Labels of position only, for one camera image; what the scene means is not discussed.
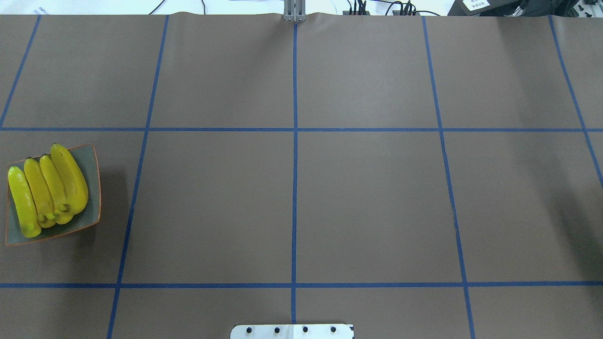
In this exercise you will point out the yellow banana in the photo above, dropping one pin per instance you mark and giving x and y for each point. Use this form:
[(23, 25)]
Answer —
[(60, 213), (41, 194), (23, 199), (77, 192)]

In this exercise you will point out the grey square plate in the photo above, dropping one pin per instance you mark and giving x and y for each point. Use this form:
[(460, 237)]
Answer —
[(86, 157)]

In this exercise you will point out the blue tape line lengthwise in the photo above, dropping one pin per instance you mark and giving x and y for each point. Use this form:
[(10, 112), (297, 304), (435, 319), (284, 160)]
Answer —
[(295, 175)]

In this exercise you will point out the blue tape line crosswise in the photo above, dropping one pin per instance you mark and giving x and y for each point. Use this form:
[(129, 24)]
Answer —
[(199, 129)]

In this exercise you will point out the white camera stand base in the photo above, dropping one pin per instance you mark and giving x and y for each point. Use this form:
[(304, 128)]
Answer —
[(293, 331)]

